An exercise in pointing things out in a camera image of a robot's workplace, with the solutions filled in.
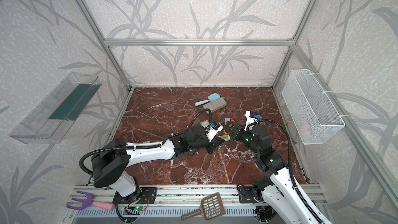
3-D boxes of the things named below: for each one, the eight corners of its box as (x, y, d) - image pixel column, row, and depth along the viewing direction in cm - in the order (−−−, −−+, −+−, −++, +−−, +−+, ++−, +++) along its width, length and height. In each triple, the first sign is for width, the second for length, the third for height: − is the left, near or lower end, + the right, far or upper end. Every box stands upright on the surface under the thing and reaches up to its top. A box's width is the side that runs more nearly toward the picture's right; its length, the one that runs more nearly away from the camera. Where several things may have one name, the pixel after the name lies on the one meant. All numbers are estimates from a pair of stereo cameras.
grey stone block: (207, 114, 106) (207, 112, 104) (202, 107, 110) (202, 105, 108) (227, 105, 111) (228, 102, 109) (222, 98, 115) (222, 96, 113)
